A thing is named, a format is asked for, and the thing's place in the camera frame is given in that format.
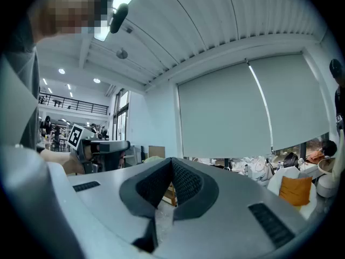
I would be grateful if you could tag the black balcony railing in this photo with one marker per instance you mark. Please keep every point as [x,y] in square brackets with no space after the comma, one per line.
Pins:
[81,102]

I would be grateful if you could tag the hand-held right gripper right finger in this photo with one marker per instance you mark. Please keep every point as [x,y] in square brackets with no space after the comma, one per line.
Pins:
[229,198]

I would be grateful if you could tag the person's grey shirt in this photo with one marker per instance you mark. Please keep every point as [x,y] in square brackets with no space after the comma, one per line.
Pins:
[20,36]

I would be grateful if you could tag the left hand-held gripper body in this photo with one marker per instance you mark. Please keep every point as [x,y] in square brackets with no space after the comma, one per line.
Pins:
[76,137]

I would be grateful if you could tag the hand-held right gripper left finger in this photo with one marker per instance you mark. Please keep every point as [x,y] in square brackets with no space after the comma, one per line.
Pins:
[107,198]

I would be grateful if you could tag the black handbag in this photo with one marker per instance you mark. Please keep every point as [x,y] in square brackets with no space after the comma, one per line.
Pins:
[291,159]

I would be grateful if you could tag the grey roller blind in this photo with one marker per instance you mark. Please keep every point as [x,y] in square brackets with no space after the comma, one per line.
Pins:
[293,98]
[223,112]

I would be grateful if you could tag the orange bag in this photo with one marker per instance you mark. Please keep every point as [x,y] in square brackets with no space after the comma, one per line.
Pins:
[315,155]

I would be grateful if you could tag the white armchair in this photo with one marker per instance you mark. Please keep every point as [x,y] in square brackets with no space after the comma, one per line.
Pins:
[291,173]

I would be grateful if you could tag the black head-mounted camera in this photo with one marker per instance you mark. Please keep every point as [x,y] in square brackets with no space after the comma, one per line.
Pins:
[118,17]

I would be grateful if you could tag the person's head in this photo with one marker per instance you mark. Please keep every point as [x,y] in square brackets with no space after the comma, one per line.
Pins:
[67,9]

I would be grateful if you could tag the person's left forearm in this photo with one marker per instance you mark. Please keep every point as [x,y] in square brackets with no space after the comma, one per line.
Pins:
[62,162]

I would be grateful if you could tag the round ceiling fixture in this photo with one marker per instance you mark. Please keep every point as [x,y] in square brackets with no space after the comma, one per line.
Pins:
[121,53]

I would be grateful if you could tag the clear water bottle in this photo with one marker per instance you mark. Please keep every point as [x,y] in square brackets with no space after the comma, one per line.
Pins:
[301,164]

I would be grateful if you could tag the white tote bag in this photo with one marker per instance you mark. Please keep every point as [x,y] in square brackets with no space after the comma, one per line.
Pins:
[260,169]

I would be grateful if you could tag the wooden shelf rack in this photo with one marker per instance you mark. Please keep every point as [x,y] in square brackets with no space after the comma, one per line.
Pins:
[170,191]

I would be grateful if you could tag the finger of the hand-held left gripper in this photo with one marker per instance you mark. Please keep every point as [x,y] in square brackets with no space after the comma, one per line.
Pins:
[114,146]

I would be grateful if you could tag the pale green cloth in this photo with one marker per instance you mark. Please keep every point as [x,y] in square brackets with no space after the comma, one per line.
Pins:
[153,159]

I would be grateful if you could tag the round ceiling lamp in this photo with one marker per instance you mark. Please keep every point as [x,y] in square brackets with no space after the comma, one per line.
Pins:
[96,80]
[61,71]

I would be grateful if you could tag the brown cardboard sheet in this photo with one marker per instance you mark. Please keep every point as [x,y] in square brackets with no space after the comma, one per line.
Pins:
[156,151]

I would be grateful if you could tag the orange pillow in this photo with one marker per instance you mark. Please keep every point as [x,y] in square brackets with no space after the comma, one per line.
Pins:
[295,190]

